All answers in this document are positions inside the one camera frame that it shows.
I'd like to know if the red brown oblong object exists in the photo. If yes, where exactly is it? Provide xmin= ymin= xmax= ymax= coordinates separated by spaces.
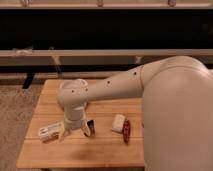
xmin=123 ymin=119 xmax=131 ymax=144

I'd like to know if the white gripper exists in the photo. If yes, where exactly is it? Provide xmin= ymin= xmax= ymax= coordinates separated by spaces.
xmin=59 ymin=118 xmax=91 ymax=141

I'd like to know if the white plastic bottle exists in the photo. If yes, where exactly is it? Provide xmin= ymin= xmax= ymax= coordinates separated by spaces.
xmin=38 ymin=122 xmax=64 ymax=143

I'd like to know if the wooden table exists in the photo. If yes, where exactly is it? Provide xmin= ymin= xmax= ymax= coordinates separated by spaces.
xmin=16 ymin=80 xmax=144 ymax=169

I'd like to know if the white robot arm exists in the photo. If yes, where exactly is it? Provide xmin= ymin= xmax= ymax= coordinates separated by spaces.
xmin=58 ymin=56 xmax=213 ymax=171

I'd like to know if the white sponge block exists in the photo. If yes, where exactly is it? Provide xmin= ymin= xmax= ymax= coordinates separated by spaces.
xmin=112 ymin=114 xmax=126 ymax=133

